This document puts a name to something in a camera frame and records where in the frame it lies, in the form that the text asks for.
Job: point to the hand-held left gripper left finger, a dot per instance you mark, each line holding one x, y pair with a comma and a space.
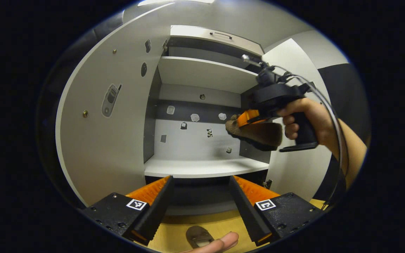
158, 211

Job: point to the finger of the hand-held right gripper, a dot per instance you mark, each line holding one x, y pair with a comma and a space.
248, 117

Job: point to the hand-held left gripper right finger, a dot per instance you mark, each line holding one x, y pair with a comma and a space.
246, 211

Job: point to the brown fuzzy shoe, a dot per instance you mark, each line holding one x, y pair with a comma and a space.
262, 135
197, 233

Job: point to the white shoe cabinet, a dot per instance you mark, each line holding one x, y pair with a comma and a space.
202, 167

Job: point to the white cabinet drawer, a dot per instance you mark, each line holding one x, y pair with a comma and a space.
195, 35

